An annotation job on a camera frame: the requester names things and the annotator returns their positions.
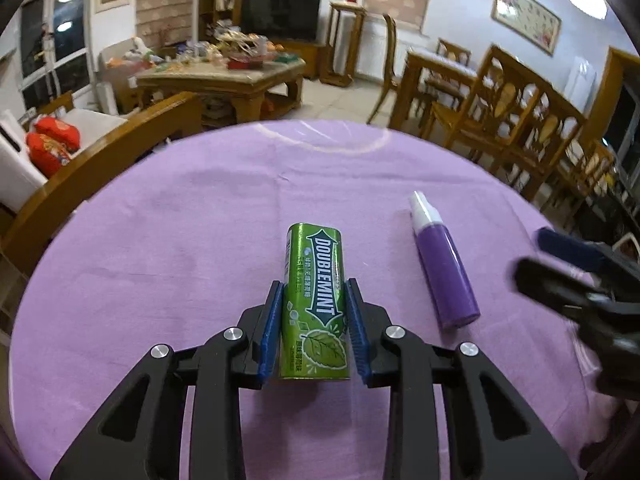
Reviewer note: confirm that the glass balcony door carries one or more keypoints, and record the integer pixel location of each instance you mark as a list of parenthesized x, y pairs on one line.
[(55, 45)]

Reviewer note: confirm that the tall wooden stand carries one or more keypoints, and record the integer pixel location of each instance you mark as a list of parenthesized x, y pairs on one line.
[(345, 45)]

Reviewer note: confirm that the purple tablecloth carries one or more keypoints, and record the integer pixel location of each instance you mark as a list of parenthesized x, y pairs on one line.
[(175, 240)]

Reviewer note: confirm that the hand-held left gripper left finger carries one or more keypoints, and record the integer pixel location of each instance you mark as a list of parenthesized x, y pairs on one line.
[(270, 340)]

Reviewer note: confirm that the red embroidered cushion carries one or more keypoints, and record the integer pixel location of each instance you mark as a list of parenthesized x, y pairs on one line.
[(47, 155), (57, 132)]

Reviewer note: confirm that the purple spray bottle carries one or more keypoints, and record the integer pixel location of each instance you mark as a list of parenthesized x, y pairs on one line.
[(445, 270)]

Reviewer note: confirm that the yellow door frame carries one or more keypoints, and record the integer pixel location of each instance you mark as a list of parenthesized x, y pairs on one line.
[(617, 95)]

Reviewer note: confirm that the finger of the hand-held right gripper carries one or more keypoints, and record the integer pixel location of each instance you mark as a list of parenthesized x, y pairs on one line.
[(555, 285), (570, 247)]

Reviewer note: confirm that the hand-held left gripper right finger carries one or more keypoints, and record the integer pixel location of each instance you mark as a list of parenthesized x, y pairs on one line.
[(356, 340)]

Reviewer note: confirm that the framed floral picture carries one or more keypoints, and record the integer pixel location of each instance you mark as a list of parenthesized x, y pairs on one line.
[(526, 17)]

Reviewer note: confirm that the wooden sofa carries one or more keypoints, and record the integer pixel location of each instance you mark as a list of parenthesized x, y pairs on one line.
[(100, 160)]

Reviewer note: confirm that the wooden bookshelf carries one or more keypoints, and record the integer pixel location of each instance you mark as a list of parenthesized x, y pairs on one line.
[(222, 0)]

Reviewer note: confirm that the white standing air conditioner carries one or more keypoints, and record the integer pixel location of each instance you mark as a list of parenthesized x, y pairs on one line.
[(581, 85)]

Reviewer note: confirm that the wooden television stand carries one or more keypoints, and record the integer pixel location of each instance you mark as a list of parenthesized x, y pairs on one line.
[(305, 57)]

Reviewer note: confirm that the white seat cushion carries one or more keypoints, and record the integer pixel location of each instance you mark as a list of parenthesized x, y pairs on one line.
[(95, 125)]

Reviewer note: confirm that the white side cabinet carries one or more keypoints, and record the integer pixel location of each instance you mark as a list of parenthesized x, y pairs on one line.
[(116, 85)]

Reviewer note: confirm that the pile of small table items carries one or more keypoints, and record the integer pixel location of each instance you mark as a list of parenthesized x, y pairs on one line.
[(235, 50)]

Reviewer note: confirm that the black television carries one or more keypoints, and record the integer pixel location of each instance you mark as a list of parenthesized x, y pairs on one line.
[(280, 15)]

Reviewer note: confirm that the wooden dining chair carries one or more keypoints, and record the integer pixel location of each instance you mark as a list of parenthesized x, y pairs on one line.
[(540, 140), (387, 70), (585, 175), (480, 110), (454, 52)]

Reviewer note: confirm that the wooden coffee table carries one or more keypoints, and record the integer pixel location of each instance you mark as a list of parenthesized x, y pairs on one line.
[(220, 85)]

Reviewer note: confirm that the green chewing gum tin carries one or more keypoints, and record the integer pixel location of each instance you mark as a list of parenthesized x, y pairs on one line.
[(315, 305)]

